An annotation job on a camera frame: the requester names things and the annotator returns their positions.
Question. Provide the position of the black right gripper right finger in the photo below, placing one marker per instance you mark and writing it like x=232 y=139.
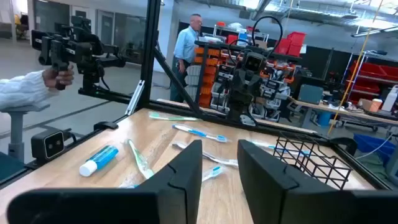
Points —
x=264 y=186

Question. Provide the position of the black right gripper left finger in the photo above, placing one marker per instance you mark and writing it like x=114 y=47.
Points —
x=183 y=186

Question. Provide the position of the blue white toothbrush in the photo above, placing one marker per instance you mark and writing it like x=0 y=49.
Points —
x=129 y=186
x=199 y=133
x=214 y=172
x=267 y=146

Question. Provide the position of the grey white toothbrush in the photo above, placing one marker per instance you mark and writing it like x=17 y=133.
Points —
x=217 y=159

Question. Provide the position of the green white toothbrush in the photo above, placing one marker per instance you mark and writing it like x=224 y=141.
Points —
x=141 y=161
x=172 y=118

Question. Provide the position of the teal mouthwash bottle white cap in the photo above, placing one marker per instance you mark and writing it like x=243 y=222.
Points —
x=102 y=157

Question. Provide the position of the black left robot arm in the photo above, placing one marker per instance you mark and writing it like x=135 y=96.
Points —
x=241 y=107

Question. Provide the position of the person's forearm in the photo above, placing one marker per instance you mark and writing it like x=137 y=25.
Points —
x=21 y=88

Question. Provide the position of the orange drawer storage shelf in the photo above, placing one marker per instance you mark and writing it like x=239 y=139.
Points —
x=206 y=77

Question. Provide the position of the red storage bin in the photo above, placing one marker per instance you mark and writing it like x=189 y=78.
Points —
x=282 y=46
x=297 y=39

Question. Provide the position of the grey equipment box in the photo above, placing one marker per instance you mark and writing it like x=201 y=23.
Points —
x=311 y=93

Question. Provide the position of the person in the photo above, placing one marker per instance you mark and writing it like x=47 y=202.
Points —
x=186 y=49

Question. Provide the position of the blue bucket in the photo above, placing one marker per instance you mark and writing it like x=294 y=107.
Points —
x=325 y=118

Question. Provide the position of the wooden workbench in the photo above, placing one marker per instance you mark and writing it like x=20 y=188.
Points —
x=342 y=112

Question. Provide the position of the brown cardboard box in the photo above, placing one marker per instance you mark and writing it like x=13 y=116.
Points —
x=367 y=105

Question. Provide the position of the red shelf rack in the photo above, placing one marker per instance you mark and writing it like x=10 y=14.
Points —
x=370 y=70

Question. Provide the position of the white plastic bottle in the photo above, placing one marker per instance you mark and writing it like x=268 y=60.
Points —
x=390 y=98

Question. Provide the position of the person's hand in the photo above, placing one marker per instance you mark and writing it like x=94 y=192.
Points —
x=59 y=77

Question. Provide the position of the grey armrest stand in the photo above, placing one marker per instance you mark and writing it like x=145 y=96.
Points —
x=15 y=130

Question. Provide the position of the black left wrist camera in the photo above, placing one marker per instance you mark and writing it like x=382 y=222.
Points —
x=253 y=63

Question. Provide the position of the silver frame bracket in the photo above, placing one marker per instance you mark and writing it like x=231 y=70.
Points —
x=135 y=96

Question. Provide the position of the black table-level camera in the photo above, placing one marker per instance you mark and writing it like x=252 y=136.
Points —
x=49 y=144

